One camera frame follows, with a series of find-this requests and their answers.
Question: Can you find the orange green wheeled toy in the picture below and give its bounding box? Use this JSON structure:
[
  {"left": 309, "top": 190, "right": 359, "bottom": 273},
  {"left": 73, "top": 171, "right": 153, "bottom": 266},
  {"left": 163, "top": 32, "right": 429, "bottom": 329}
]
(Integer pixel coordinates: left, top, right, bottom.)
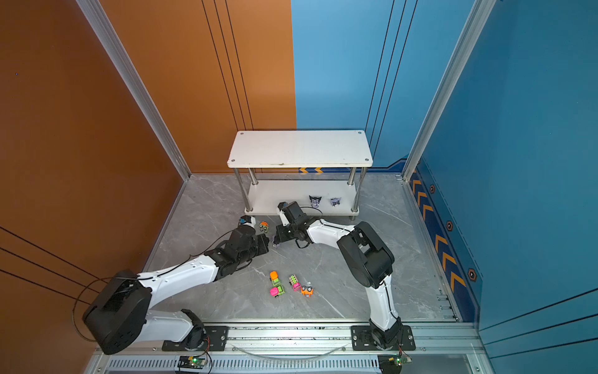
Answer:
[{"left": 259, "top": 221, "right": 269, "bottom": 233}]

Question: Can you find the black purple bat toy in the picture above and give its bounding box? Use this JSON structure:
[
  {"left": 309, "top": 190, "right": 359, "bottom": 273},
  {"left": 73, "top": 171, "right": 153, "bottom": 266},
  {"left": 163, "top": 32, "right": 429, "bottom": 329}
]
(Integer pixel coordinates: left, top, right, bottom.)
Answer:
[{"left": 309, "top": 195, "right": 322, "bottom": 209}]

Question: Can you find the green pink toy car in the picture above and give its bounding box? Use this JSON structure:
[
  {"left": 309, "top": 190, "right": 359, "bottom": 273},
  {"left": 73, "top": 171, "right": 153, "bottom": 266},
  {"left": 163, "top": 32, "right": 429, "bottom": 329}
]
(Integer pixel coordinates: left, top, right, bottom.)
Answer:
[{"left": 289, "top": 274, "right": 301, "bottom": 291}]

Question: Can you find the orange round toy car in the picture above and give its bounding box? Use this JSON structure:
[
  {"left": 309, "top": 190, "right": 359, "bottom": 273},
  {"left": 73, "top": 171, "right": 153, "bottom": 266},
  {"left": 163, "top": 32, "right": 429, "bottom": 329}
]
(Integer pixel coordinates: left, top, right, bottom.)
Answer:
[{"left": 301, "top": 283, "right": 314, "bottom": 298}]

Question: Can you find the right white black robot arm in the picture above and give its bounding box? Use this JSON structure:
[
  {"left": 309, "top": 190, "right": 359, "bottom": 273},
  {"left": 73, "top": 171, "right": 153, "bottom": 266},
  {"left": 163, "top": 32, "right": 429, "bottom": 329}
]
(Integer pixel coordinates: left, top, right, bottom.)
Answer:
[{"left": 274, "top": 202, "right": 402, "bottom": 344}]

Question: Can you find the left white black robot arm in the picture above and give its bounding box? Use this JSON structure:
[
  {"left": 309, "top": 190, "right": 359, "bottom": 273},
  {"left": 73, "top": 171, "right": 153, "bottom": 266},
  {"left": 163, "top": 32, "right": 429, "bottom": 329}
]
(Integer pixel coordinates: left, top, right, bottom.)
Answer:
[{"left": 83, "top": 224, "right": 269, "bottom": 355}]

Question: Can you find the white two-tier shelf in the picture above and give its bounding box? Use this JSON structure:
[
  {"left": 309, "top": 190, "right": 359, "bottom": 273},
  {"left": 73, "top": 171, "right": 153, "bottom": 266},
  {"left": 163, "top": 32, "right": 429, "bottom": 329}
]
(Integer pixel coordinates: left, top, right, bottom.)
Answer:
[{"left": 227, "top": 130, "right": 373, "bottom": 218}]

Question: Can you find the orange green toy car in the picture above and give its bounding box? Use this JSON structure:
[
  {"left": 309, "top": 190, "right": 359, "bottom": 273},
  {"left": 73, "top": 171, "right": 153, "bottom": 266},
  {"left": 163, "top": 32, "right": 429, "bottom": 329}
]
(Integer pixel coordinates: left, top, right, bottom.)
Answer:
[{"left": 269, "top": 271, "right": 281, "bottom": 288}]

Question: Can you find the pink green toy truck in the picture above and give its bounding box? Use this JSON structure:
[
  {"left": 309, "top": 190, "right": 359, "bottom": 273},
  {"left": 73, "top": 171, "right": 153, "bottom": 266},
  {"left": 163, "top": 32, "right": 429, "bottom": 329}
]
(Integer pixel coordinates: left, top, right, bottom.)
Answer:
[{"left": 270, "top": 286, "right": 285, "bottom": 298}]

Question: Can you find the left circuit board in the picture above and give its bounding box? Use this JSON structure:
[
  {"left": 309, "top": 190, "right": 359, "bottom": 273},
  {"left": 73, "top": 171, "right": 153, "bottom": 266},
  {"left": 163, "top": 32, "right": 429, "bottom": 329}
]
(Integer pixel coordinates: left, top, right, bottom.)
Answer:
[{"left": 177, "top": 356, "right": 210, "bottom": 372}]

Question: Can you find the circuit board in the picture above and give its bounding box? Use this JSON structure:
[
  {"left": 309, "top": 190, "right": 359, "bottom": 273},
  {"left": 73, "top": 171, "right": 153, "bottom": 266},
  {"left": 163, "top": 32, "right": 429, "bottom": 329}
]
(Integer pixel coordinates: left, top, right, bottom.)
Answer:
[
  {"left": 377, "top": 352, "right": 413, "bottom": 374},
  {"left": 177, "top": 356, "right": 210, "bottom": 372}
]

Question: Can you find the right circuit board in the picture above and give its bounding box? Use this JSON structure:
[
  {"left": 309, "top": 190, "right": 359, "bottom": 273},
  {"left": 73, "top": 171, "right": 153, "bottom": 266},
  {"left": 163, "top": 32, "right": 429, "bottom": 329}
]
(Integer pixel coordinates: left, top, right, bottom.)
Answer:
[{"left": 377, "top": 352, "right": 413, "bottom": 374}]

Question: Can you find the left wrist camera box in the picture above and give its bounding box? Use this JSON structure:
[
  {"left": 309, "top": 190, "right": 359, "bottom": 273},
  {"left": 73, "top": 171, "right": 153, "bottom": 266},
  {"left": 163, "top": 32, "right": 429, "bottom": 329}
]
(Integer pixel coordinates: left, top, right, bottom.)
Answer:
[{"left": 238, "top": 215, "right": 256, "bottom": 228}]

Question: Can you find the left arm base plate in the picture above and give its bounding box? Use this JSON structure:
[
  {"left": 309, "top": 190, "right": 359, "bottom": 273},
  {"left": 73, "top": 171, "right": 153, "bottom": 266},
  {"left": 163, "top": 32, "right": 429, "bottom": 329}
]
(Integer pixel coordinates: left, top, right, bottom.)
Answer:
[{"left": 162, "top": 326, "right": 229, "bottom": 352}]

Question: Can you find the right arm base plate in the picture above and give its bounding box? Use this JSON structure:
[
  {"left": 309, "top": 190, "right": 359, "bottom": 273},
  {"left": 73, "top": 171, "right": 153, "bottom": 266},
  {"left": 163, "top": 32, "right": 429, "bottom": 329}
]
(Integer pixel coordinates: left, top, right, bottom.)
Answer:
[{"left": 350, "top": 324, "right": 417, "bottom": 352}]

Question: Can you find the aluminium front rail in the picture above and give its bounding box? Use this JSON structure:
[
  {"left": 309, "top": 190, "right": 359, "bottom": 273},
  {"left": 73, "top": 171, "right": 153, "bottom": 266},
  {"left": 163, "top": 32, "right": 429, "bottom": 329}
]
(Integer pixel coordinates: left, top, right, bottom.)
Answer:
[{"left": 86, "top": 320, "right": 494, "bottom": 373}]

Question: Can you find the left aluminium corner post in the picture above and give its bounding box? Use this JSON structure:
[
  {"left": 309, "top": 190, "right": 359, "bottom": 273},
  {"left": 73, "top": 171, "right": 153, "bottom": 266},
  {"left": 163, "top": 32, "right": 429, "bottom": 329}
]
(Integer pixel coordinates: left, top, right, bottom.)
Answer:
[{"left": 76, "top": 0, "right": 192, "bottom": 182}]

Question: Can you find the aluminium corner post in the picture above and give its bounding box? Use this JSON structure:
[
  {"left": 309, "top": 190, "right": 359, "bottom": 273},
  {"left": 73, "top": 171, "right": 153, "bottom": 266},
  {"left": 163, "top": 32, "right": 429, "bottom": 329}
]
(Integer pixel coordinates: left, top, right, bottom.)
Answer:
[
  {"left": 76, "top": 0, "right": 192, "bottom": 182},
  {"left": 401, "top": 0, "right": 496, "bottom": 182}
]

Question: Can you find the right aluminium corner post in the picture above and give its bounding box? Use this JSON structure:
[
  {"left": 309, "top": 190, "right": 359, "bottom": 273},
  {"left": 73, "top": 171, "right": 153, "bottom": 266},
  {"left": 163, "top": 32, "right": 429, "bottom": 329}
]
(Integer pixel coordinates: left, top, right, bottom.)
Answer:
[{"left": 401, "top": 0, "right": 496, "bottom": 182}]

